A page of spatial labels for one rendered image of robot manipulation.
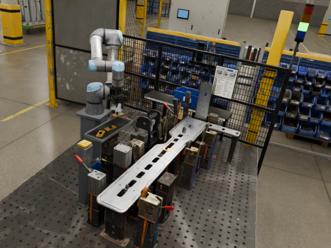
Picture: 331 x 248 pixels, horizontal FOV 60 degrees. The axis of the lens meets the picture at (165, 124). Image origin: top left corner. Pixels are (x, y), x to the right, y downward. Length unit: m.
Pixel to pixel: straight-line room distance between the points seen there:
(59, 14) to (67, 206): 3.32
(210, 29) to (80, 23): 4.98
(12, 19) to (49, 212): 7.91
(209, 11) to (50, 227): 7.66
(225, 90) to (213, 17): 6.01
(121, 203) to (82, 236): 0.37
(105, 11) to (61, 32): 0.83
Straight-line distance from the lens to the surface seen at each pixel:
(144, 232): 1.67
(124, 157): 1.81
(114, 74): 1.87
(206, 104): 2.64
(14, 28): 9.54
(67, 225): 1.91
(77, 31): 4.62
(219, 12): 8.71
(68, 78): 4.89
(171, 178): 1.74
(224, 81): 2.84
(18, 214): 2.04
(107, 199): 1.61
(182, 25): 8.92
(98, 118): 2.22
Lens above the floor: 2.05
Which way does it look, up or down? 25 degrees down
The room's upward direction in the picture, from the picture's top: 8 degrees clockwise
